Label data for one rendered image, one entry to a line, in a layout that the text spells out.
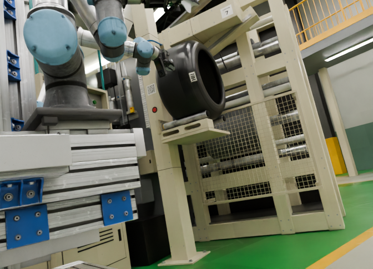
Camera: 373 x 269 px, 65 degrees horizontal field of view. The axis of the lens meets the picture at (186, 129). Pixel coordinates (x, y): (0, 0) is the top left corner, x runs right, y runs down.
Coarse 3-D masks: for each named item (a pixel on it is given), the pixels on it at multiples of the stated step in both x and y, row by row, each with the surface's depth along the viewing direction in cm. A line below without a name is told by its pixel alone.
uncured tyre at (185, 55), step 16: (176, 48) 193; (192, 48) 189; (176, 64) 184; (192, 64) 182; (208, 64) 227; (160, 80) 188; (176, 80) 183; (208, 80) 233; (160, 96) 193; (176, 96) 186; (192, 96) 182; (208, 96) 189; (224, 96) 218; (176, 112) 192; (192, 112) 190
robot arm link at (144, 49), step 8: (80, 32) 135; (88, 32) 137; (80, 40) 136; (88, 40) 136; (128, 40) 141; (144, 40) 140; (96, 48) 139; (128, 48) 139; (136, 48) 140; (144, 48) 138; (152, 48) 140; (128, 56) 142; (136, 56) 141; (144, 56) 140
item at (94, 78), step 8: (72, 8) 212; (80, 24) 215; (88, 48) 216; (88, 56) 213; (96, 56) 221; (88, 64) 211; (96, 64) 218; (40, 72) 174; (88, 72) 209; (96, 72) 216; (88, 80) 207; (96, 80) 214; (104, 88) 219
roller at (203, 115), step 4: (200, 112) 188; (204, 112) 186; (208, 112) 186; (188, 116) 191; (192, 116) 189; (196, 116) 188; (200, 116) 187; (204, 116) 186; (208, 116) 186; (176, 120) 196; (180, 120) 193; (184, 120) 192; (188, 120) 191; (192, 120) 190; (196, 120) 190; (164, 124) 200; (168, 124) 198; (172, 124) 196; (176, 124) 195; (180, 124) 194; (164, 128) 200; (168, 128) 199
